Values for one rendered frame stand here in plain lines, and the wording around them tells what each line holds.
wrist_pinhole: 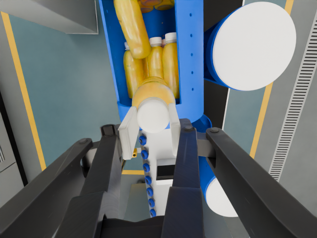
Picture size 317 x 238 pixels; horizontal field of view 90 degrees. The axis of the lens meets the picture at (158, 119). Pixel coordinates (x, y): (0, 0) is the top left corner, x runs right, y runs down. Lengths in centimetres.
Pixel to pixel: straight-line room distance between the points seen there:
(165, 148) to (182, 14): 58
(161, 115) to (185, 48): 26
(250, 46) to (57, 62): 166
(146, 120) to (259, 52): 55
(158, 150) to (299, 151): 195
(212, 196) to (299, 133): 168
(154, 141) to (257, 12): 62
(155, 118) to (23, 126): 217
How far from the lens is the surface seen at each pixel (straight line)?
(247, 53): 66
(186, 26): 43
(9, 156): 238
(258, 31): 68
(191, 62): 43
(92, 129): 191
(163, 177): 71
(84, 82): 180
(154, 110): 18
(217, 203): 91
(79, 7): 146
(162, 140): 78
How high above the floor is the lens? 162
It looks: 71 degrees down
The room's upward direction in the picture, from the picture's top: 179 degrees counter-clockwise
